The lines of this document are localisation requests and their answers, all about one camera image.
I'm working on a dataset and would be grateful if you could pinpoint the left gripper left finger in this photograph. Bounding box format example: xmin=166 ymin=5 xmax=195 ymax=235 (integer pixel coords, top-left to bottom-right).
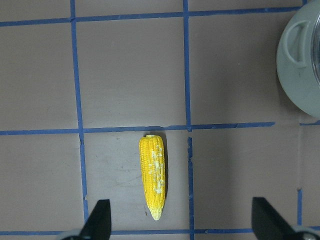
xmin=77 ymin=199 xmax=111 ymax=240

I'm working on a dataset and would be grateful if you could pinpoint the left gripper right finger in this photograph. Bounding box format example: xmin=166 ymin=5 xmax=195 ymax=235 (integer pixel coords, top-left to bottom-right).
xmin=251 ymin=197 xmax=295 ymax=240

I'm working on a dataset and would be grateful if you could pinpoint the glass pot lid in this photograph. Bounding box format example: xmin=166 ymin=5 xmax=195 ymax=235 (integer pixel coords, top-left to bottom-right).
xmin=311 ymin=0 xmax=320 ymax=84

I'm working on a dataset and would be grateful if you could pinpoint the yellow corn cob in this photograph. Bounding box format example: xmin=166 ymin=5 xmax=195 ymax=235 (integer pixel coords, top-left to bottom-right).
xmin=139 ymin=134 xmax=166 ymax=221

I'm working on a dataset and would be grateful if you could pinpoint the pale green cooking pot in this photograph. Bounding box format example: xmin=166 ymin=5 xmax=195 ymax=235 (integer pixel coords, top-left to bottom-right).
xmin=276 ymin=1 xmax=320 ymax=118

